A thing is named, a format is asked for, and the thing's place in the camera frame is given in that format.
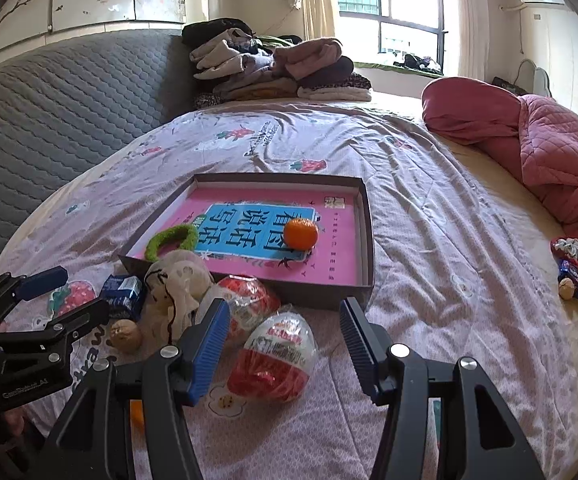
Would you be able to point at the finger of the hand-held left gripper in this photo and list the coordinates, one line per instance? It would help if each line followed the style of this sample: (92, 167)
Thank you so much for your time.
(44, 280)
(81, 317)

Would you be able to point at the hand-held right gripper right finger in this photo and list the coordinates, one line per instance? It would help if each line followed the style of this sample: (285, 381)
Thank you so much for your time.
(361, 355)

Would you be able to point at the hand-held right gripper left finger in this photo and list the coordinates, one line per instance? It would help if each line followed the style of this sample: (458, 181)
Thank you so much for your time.
(211, 350)

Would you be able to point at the walnut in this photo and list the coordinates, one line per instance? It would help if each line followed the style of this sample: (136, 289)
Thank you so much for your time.
(125, 336)
(567, 289)

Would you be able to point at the red white chocolate egg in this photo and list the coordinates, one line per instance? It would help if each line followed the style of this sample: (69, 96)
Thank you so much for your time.
(249, 300)
(274, 355)

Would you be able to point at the pink illustrated tray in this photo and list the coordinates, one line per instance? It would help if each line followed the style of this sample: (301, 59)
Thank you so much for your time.
(309, 296)

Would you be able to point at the small tangerine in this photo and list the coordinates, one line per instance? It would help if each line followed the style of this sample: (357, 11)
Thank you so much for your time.
(301, 234)

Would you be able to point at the red strawberry shaped packet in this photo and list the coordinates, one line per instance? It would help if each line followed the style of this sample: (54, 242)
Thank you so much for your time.
(76, 297)

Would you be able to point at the blue snack packet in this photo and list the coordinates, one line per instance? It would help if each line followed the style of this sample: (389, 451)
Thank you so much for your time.
(124, 296)

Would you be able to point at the pink book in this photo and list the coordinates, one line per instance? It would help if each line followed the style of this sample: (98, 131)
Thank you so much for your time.
(329, 255)

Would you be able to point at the grey quilted headboard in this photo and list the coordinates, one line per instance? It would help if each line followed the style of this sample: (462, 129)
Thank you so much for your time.
(59, 120)

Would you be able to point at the strawberry print bed sheet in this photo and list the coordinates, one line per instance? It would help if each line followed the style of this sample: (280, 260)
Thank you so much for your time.
(419, 185)

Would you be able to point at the blue wrapped candy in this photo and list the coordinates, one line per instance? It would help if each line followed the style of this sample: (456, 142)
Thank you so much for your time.
(570, 272)

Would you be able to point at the pink quilt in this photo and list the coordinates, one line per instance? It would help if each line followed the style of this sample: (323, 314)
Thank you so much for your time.
(544, 150)

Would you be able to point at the green windowsill mat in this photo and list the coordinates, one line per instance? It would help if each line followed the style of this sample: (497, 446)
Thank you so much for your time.
(374, 66)

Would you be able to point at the pile of folded clothes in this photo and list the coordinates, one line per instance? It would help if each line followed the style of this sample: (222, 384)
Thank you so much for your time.
(269, 65)

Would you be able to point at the dark clothes on windowsill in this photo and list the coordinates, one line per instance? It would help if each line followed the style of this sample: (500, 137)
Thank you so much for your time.
(419, 62)

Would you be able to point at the white framed mirror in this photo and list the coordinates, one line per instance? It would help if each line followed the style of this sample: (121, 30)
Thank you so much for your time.
(536, 77)

